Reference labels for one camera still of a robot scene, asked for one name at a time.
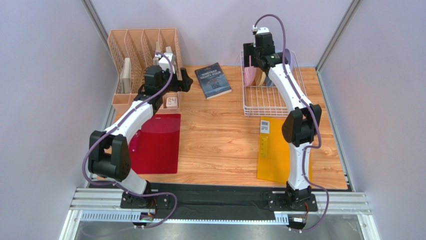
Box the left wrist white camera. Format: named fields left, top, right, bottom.
left=158, top=52, right=176, bottom=74

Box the beige book left slot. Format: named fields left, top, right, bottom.
left=120, top=57, right=132, bottom=94

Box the red plastic folder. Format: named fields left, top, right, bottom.
left=129, top=114, right=181, bottom=174

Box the dark blue book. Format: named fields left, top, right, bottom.
left=194, top=62, right=232, bottom=100

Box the blue plate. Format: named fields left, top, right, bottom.
left=265, top=77, right=275, bottom=87

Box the pink plate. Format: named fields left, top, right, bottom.
left=244, top=55, right=257, bottom=87

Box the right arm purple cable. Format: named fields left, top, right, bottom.
left=254, top=13, right=330, bottom=233

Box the peach file organizer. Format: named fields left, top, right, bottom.
left=107, top=28, right=184, bottom=116

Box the aluminium front rail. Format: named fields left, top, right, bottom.
left=60, top=183, right=380, bottom=240

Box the small white card box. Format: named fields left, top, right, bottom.
left=165, top=96, right=179, bottom=109

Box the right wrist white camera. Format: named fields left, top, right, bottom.
left=252, top=26, right=270, bottom=35

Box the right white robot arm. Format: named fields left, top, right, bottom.
left=243, top=27, right=322, bottom=211

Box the beige book right slot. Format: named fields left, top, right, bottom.
left=165, top=46, right=174, bottom=55

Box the orange plastic folder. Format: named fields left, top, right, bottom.
left=257, top=116, right=312, bottom=189

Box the white wire dish rack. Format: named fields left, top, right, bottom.
left=239, top=51, right=310, bottom=118

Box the purple plate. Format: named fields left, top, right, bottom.
left=284, top=48, right=296, bottom=73

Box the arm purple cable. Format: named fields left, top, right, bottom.
left=82, top=52, right=179, bottom=230
left=254, top=13, right=330, bottom=233

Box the cream plate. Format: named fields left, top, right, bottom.
left=254, top=70, right=266, bottom=87

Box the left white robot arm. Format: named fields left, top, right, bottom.
left=82, top=65, right=194, bottom=198

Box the wrist white camera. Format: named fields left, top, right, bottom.
left=158, top=52, right=176, bottom=74
left=252, top=26, right=270, bottom=35

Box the black base mat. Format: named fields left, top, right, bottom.
left=87, top=181, right=352, bottom=221

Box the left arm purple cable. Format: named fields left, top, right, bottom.
left=82, top=52, right=179, bottom=230

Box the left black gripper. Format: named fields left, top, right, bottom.
left=158, top=67, right=194, bottom=96

